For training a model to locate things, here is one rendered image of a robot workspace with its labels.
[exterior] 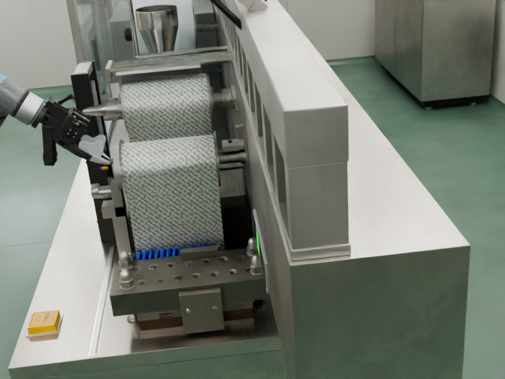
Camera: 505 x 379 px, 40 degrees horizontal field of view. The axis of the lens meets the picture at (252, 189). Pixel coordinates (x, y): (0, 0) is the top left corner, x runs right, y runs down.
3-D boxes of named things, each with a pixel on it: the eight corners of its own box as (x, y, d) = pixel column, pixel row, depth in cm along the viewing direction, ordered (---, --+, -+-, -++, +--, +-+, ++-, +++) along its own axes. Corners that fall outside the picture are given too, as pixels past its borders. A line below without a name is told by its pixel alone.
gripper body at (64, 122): (89, 128, 173) (45, 101, 169) (71, 156, 175) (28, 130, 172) (92, 119, 180) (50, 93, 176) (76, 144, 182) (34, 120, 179)
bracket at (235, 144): (222, 145, 185) (221, 138, 184) (243, 143, 185) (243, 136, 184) (222, 152, 180) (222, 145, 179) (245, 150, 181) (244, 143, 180)
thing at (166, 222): (137, 261, 187) (127, 198, 179) (225, 252, 188) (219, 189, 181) (137, 262, 187) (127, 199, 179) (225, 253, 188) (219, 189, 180)
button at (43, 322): (34, 319, 184) (31, 312, 183) (60, 316, 184) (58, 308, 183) (28, 335, 177) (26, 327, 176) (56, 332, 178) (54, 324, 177)
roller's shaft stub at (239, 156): (219, 162, 186) (217, 147, 185) (244, 159, 187) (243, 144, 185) (219, 168, 182) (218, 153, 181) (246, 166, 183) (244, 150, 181)
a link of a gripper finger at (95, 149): (117, 153, 176) (86, 132, 174) (105, 171, 178) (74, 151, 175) (119, 149, 179) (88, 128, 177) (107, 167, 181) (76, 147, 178)
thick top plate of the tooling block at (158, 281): (118, 282, 184) (115, 262, 182) (269, 265, 186) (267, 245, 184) (113, 316, 170) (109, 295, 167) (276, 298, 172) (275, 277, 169)
